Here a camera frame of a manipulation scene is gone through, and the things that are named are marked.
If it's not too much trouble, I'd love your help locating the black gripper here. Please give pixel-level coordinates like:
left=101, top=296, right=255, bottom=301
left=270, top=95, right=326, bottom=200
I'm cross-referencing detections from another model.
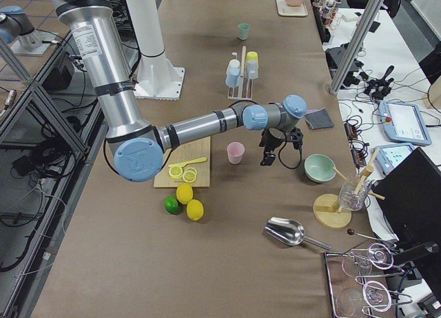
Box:
left=259, top=127, right=303, bottom=166

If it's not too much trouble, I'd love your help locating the pink plastic cup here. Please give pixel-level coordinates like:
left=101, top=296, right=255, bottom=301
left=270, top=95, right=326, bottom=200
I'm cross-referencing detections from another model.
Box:
left=227, top=141, right=245, bottom=165

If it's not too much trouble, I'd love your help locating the green plastic cup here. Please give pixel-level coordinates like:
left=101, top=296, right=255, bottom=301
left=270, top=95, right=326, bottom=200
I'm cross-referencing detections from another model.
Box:
left=238, top=23, right=251, bottom=41

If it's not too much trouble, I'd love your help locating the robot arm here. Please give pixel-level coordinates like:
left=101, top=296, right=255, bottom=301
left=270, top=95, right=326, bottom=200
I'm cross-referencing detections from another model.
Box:
left=52, top=0, right=307, bottom=182

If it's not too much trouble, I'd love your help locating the grey plastic cup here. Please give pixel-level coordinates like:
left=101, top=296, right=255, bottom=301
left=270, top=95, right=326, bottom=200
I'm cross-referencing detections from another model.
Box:
left=245, top=60, right=258, bottom=80

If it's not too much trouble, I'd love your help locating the light blue plastic cup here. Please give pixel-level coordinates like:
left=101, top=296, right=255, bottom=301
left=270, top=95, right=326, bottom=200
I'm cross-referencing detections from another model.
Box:
left=225, top=68, right=240, bottom=88

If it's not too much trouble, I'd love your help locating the white plastic cup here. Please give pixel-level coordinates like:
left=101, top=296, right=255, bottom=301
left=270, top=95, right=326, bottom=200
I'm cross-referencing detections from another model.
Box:
left=226, top=59, right=240, bottom=74

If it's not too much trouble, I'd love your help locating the yellow plastic cup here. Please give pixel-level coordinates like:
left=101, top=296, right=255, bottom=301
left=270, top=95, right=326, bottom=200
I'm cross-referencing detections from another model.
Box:
left=245, top=51, right=258, bottom=65

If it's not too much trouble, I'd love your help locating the mint green bowl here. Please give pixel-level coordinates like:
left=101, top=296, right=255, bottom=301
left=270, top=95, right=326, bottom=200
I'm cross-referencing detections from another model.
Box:
left=304, top=154, right=336, bottom=183

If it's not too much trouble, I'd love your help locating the grey folded cloth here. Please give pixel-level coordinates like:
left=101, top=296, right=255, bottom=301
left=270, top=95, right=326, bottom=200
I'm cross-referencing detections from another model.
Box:
left=304, top=108, right=334, bottom=130

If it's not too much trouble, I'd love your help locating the bamboo cutting board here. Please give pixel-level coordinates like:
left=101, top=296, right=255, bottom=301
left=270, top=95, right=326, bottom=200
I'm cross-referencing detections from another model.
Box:
left=154, top=137, right=211, bottom=188

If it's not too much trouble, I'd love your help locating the lemon slice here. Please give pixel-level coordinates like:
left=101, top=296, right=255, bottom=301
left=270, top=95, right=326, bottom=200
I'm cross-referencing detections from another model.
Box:
left=182, top=168, right=198, bottom=183
left=168, top=166, right=184, bottom=181

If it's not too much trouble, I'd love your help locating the wooden mug tree stand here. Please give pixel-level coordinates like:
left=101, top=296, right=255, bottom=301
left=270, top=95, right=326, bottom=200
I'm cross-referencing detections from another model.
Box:
left=313, top=150, right=385, bottom=229

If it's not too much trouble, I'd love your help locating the metal scoop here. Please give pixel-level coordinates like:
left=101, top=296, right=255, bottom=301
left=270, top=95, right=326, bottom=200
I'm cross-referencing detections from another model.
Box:
left=265, top=217, right=331, bottom=250

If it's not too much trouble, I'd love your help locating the yellow plastic knife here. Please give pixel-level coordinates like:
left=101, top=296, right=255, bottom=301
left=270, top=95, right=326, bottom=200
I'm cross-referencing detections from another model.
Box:
left=168, top=157, right=207, bottom=168

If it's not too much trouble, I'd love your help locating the clear glass mug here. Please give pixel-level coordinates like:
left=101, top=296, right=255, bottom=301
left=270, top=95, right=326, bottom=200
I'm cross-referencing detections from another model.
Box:
left=338, top=175, right=371, bottom=211

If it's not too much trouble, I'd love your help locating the whole yellow lemon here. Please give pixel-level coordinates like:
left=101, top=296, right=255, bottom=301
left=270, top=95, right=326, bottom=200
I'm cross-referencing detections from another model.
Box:
left=186, top=199, right=204, bottom=221
left=176, top=183, right=194, bottom=205

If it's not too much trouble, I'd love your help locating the green lime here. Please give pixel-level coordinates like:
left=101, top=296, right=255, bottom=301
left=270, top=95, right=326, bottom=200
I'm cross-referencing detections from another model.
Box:
left=163, top=196, right=181, bottom=215

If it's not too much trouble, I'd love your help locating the blue teach pendant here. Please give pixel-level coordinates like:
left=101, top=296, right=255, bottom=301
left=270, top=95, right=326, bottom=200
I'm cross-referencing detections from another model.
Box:
left=374, top=143, right=416, bottom=175
left=378, top=101, right=432, bottom=146

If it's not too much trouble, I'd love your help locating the beige plastic tray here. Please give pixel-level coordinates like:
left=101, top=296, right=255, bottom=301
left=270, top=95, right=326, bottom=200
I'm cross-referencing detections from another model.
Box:
left=276, top=0, right=308, bottom=17

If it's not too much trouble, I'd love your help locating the black monitor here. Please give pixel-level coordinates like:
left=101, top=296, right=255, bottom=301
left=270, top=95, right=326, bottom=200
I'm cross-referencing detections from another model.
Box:
left=373, top=148, right=440, bottom=245

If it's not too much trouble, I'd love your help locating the white wire cup rack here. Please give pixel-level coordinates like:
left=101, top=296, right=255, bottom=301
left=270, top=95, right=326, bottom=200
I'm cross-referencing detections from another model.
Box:
left=227, top=46, right=252, bottom=101

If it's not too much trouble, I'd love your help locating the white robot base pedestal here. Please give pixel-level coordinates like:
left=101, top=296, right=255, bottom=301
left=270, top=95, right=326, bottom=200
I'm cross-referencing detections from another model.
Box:
left=126, top=0, right=185, bottom=101

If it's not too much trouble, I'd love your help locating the wire glass rack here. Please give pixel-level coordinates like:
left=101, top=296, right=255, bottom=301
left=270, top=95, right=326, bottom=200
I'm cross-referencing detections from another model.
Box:
left=324, top=243, right=413, bottom=317

